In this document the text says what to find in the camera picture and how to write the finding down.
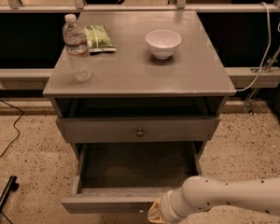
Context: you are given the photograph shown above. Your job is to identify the green snack bag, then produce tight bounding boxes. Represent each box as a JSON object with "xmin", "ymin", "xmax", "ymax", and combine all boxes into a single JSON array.
[{"xmin": 85, "ymin": 25, "xmax": 116, "ymax": 53}]

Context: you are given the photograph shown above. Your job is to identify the grey wooden drawer cabinet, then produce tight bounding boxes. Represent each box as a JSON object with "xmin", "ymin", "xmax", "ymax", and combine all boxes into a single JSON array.
[{"xmin": 42, "ymin": 10, "xmax": 237, "ymax": 161}]

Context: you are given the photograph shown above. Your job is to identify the white hanging cable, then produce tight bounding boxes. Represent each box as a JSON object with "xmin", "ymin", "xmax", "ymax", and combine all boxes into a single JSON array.
[{"xmin": 235, "ymin": 2, "xmax": 273, "ymax": 93}]

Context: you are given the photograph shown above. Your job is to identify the clear plastic water bottle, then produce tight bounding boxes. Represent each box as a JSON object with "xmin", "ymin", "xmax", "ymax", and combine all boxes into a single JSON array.
[{"xmin": 63, "ymin": 14, "xmax": 91, "ymax": 82}]

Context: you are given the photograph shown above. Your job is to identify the white ceramic bowl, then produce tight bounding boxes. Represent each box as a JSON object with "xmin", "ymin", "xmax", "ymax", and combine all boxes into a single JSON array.
[{"xmin": 146, "ymin": 30, "xmax": 182, "ymax": 60}]

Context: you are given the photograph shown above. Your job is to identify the metal diagonal brace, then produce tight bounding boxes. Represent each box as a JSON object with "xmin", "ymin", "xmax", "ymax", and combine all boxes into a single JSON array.
[{"xmin": 245, "ymin": 45, "xmax": 280, "ymax": 114}]

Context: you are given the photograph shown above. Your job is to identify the black stand leg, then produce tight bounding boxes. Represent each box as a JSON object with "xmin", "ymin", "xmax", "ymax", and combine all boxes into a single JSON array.
[{"xmin": 0, "ymin": 175, "xmax": 19, "ymax": 215}]

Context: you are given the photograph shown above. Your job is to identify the grey top drawer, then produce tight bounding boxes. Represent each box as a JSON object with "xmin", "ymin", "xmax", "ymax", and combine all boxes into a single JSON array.
[{"xmin": 56, "ymin": 117, "xmax": 220, "ymax": 144}]

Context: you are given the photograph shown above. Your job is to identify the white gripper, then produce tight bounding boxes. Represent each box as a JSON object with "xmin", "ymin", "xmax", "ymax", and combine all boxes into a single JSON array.
[{"xmin": 147, "ymin": 188, "xmax": 194, "ymax": 224}]

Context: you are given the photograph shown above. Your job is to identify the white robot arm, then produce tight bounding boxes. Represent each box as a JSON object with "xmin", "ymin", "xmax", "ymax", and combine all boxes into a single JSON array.
[{"xmin": 147, "ymin": 176, "xmax": 280, "ymax": 224}]

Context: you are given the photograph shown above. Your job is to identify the black floor cable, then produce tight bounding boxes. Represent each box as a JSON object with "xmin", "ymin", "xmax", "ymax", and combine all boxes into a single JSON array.
[{"xmin": 0, "ymin": 96, "xmax": 26, "ymax": 159}]

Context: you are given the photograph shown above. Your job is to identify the grey drawer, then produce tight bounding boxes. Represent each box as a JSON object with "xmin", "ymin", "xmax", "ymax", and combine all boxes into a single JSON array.
[
  {"xmin": 62, "ymin": 142, "xmax": 200, "ymax": 214},
  {"xmin": 56, "ymin": 117, "xmax": 220, "ymax": 144}
]

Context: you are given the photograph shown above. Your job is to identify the metal railing frame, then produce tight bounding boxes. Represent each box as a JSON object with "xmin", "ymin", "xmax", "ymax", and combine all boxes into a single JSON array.
[{"xmin": 0, "ymin": 0, "xmax": 280, "ymax": 13}]

